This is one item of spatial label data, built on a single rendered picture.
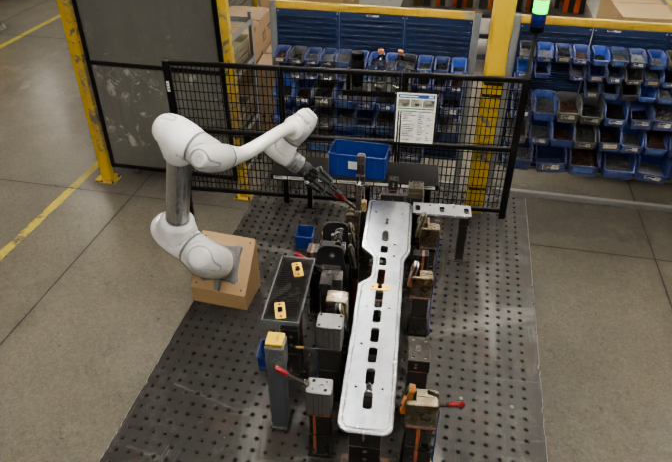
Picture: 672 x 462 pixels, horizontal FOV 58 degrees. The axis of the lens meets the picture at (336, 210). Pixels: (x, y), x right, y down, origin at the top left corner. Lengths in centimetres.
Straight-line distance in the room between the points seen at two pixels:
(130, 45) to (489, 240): 290
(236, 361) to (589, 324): 230
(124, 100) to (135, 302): 166
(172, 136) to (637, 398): 280
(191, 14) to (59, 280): 202
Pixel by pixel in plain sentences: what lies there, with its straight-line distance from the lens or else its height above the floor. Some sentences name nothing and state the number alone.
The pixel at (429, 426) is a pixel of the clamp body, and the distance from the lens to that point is 220.
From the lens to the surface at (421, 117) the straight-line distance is 327.
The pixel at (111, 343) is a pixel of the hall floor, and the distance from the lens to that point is 396.
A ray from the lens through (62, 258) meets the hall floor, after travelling 473.
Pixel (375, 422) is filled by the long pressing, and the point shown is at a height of 100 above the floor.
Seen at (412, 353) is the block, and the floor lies 103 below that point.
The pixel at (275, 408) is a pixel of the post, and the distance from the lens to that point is 241.
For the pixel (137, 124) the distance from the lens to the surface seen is 507.
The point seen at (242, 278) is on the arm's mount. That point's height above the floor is 85.
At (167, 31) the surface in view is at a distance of 460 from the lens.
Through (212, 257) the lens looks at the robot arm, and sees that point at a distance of 268.
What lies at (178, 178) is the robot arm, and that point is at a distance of 250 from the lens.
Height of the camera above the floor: 272
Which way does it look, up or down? 35 degrees down
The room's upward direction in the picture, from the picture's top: straight up
